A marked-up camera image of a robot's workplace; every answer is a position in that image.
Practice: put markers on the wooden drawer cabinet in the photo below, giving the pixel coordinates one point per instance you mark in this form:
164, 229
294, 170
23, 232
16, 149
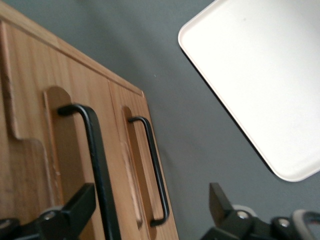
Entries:
12, 175

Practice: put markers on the plain wooden drawer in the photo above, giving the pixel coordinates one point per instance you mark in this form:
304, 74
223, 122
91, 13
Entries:
137, 150

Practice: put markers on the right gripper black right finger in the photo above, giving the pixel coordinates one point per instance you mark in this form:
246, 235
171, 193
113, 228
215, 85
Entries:
222, 207

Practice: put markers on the beige rectangular tray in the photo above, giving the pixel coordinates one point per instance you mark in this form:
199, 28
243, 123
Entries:
250, 75

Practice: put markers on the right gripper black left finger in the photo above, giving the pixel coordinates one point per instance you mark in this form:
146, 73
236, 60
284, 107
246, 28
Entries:
80, 205

